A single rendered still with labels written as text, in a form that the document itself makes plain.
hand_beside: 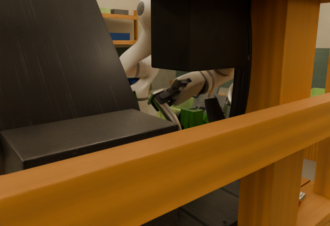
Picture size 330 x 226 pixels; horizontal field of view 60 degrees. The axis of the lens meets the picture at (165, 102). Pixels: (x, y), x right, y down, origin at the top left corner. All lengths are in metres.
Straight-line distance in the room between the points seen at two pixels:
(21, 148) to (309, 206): 0.89
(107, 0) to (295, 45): 7.02
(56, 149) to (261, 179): 0.46
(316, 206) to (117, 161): 0.87
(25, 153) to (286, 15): 0.53
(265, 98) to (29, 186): 0.51
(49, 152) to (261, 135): 0.35
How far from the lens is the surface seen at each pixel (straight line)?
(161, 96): 0.81
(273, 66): 0.65
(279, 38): 0.64
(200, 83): 0.87
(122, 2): 7.82
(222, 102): 2.00
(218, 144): 0.43
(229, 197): 1.02
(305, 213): 1.05
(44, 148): 0.50
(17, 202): 0.30
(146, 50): 1.40
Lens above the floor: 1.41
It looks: 12 degrees down
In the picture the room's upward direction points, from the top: straight up
